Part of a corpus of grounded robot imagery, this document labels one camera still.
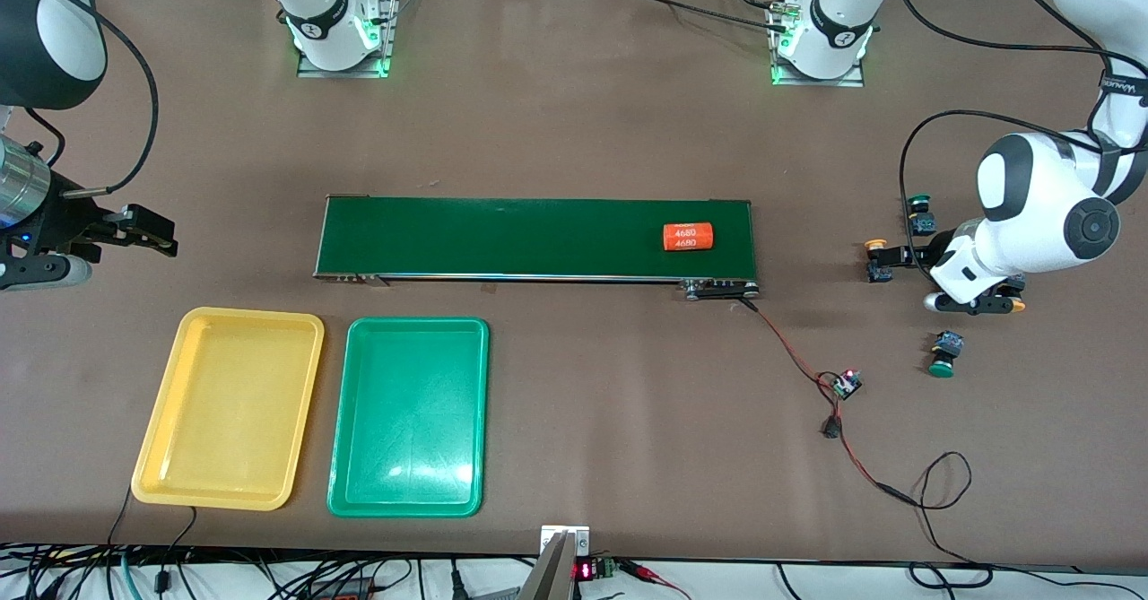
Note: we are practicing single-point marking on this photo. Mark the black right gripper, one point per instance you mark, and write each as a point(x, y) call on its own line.
point(65, 218)

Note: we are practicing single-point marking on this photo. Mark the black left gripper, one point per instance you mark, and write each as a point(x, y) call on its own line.
point(915, 254)

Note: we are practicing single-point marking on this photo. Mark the yellow push button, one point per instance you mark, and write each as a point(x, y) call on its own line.
point(1015, 306)
point(877, 270)

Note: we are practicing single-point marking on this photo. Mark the green push button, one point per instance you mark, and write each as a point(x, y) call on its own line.
point(922, 220)
point(943, 355)

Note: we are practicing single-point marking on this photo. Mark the orange 4680 battery cylinder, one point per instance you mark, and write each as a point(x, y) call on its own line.
point(688, 237)

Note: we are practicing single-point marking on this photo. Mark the small controller circuit board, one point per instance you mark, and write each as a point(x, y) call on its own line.
point(847, 385)

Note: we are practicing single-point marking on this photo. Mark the yellow plastic tray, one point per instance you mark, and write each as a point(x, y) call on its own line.
point(229, 407)

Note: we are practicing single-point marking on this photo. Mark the green plastic tray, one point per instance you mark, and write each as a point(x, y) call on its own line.
point(408, 416)

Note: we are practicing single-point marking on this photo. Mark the green conveyor belt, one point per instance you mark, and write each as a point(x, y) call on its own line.
point(493, 237)

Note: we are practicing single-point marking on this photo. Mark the red clip lead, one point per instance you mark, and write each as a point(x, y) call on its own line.
point(646, 571)

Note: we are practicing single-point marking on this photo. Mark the red digit display module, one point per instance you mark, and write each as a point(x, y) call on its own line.
point(587, 570)

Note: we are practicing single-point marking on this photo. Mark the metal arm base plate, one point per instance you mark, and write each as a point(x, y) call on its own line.
point(821, 82)
point(390, 35)

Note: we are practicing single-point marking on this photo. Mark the silver mounting bracket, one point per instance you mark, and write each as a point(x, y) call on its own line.
point(578, 535)

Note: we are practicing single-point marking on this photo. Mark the grey camera stand beam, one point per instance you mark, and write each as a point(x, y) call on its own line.
point(549, 578)

